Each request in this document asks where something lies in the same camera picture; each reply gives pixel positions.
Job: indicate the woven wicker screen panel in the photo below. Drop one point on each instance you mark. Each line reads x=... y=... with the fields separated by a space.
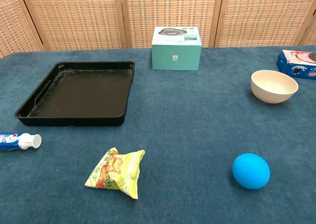
x=172 y=6
x=311 y=33
x=261 y=16
x=74 y=16
x=12 y=23

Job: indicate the blue white toothpaste tube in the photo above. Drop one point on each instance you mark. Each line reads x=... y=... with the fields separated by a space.
x=24 y=141

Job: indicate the blue cookie box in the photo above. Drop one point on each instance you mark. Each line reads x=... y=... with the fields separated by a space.
x=296 y=68

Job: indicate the yellow-green snack packet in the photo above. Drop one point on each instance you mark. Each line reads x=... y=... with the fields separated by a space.
x=118 y=169

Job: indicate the beige ribbed bowl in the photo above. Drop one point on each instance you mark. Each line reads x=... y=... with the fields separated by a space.
x=274 y=95

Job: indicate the teal speaker box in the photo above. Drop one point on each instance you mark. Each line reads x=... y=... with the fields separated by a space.
x=175 y=58

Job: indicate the blue ball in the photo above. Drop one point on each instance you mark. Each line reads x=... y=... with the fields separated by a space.
x=250 y=172

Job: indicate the blue carpet table cover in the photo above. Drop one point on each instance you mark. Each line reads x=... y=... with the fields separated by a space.
x=185 y=125

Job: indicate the black plastic tray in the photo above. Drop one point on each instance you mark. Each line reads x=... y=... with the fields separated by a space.
x=81 y=95

